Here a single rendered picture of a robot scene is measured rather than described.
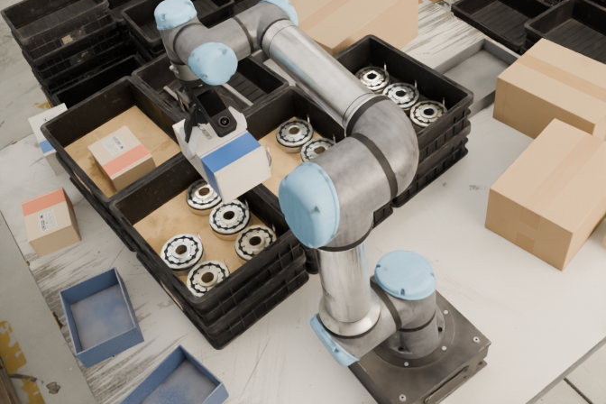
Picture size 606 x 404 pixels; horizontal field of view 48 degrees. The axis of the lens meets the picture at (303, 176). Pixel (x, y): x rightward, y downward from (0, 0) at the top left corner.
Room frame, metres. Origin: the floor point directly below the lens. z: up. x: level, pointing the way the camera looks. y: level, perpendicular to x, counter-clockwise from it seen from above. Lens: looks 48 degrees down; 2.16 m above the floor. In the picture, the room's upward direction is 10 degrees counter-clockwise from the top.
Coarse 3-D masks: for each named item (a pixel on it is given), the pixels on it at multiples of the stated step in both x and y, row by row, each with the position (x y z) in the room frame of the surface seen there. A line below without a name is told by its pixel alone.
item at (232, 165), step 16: (176, 128) 1.12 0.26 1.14; (208, 128) 1.10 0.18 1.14; (240, 128) 1.08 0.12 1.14; (208, 144) 1.05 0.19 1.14; (224, 144) 1.04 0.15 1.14; (240, 144) 1.03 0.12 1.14; (256, 144) 1.03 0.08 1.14; (192, 160) 1.07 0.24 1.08; (208, 160) 1.01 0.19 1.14; (224, 160) 1.00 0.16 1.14; (240, 160) 0.99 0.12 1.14; (256, 160) 1.00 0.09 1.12; (208, 176) 1.00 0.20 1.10; (224, 176) 0.96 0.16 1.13; (240, 176) 0.98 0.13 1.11; (256, 176) 0.99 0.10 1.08; (224, 192) 0.96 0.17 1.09; (240, 192) 0.97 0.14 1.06
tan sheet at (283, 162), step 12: (264, 144) 1.33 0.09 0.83; (276, 144) 1.32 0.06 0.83; (276, 156) 1.28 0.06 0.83; (288, 156) 1.27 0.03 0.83; (300, 156) 1.26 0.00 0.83; (276, 168) 1.24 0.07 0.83; (288, 168) 1.23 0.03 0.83; (264, 180) 1.20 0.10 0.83; (276, 180) 1.19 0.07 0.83; (276, 192) 1.15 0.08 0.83
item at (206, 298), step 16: (176, 160) 1.24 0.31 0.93; (160, 176) 1.20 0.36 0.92; (128, 192) 1.15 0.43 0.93; (256, 192) 1.08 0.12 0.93; (112, 208) 1.11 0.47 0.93; (272, 208) 1.02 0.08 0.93; (144, 240) 1.00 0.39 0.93; (288, 240) 0.93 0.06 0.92; (160, 256) 0.94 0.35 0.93; (256, 256) 0.89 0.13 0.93; (240, 272) 0.86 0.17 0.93; (224, 288) 0.83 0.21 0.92; (192, 304) 0.81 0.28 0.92; (208, 304) 0.81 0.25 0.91
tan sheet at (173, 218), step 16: (160, 208) 1.17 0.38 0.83; (176, 208) 1.16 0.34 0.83; (144, 224) 1.13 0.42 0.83; (160, 224) 1.12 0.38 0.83; (176, 224) 1.11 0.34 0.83; (192, 224) 1.10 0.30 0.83; (208, 224) 1.09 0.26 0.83; (256, 224) 1.06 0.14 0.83; (160, 240) 1.07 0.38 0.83; (208, 240) 1.04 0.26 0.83; (224, 240) 1.03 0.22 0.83; (208, 256) 0.99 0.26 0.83; (224, 256) 0.98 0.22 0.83
